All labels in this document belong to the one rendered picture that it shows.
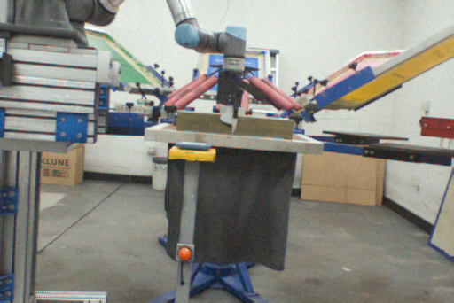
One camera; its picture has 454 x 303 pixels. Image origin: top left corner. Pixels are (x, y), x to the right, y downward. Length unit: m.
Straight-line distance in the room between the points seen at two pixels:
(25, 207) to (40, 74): 0.50
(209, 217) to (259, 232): 0.18
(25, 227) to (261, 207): 0.80
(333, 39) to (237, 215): 4.93
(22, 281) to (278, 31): 5.11
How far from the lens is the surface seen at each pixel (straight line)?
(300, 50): 6.52
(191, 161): 1.52
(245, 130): 1.83
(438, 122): 2.54
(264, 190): 1.84
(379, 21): 6.76
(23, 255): 1.90
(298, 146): 1.72
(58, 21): 1.58
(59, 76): 1.55
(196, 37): 1.74
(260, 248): 1.89
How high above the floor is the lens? 1.10
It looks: 6 degrees down
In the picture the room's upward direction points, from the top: 5 degrees clockwise
